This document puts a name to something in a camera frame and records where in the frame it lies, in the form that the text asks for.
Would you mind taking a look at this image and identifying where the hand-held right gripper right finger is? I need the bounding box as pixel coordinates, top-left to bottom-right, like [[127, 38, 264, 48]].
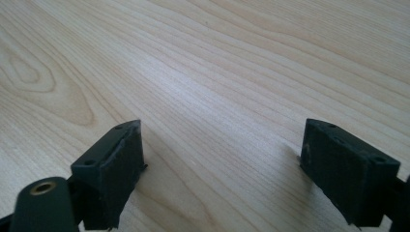
[[299, 118, 401, 228]]

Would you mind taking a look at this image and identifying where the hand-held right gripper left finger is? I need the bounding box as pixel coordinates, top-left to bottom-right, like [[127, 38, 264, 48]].
[[70, 119, 149, 231]]

